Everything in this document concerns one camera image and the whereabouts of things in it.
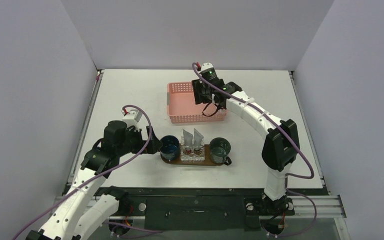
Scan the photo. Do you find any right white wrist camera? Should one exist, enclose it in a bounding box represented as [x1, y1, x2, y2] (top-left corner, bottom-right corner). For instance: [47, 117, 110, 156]
[197, 62, 214, 72]

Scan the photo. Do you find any dark green mug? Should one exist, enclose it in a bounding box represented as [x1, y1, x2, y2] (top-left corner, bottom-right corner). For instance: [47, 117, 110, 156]
[209, 137, 232, 166]

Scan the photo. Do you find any brown oval wooden tray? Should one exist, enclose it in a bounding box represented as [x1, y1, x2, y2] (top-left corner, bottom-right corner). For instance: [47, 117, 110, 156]
[160, 154, 225, 167]

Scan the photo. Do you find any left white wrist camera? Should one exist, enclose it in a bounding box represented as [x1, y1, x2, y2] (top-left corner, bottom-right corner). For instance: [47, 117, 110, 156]
[122, 109, 143, 132]

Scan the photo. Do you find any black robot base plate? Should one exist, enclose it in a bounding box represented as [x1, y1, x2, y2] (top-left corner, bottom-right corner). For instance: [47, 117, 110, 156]
[109, 187, 295, 231]

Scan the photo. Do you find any dark blue mug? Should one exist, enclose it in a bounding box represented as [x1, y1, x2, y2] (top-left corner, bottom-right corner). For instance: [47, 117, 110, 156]
[159, 135, 180, 161]

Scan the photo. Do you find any pink perforated plastic basket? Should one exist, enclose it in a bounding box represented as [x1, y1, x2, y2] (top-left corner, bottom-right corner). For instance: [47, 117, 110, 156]
[167, 82, 227, 124]

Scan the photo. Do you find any dark cap toothpaste tube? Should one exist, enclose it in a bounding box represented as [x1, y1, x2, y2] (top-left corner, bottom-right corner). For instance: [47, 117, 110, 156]
[193, 128, 204, 156]

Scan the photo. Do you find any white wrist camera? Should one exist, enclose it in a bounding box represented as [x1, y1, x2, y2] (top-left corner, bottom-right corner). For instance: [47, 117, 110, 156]
[122, 109, 143, 132]
[197, 62, 214, 72]

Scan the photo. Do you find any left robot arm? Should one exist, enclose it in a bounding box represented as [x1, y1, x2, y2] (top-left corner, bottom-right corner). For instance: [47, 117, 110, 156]
[26, 119, 162, 240]

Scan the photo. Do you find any red cap toothpaste tube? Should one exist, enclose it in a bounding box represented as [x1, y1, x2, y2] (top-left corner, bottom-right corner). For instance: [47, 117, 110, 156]
[182, 129, 193, 156]

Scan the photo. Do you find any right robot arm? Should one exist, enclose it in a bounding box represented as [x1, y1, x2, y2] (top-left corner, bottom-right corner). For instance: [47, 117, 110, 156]
[192, 62, 301, 214]

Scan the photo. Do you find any aluminium rail frame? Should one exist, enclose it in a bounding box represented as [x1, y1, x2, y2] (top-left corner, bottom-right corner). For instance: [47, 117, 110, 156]
[291, 195, 347, 219]

